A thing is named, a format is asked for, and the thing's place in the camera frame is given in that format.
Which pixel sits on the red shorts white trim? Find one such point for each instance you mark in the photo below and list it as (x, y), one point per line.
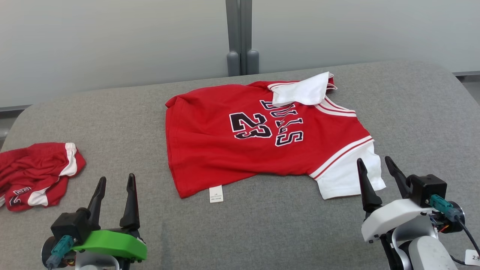
(33, 168)

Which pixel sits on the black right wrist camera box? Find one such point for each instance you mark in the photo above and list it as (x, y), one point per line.
(427, 189)

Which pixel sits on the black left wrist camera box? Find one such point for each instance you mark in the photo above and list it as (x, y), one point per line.
(71, 227)

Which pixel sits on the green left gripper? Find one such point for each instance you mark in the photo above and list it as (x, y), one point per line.
(112, 242)

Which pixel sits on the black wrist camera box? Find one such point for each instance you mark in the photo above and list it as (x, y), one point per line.
(427, 189)
(71, 227)

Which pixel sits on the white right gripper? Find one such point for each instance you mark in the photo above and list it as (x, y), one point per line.
(390, 217)

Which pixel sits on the grey double partition post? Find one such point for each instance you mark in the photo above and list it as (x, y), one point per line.
(242, 37)

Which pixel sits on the red basketball jersey white sleeves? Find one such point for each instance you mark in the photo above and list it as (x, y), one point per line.
(210, 150)

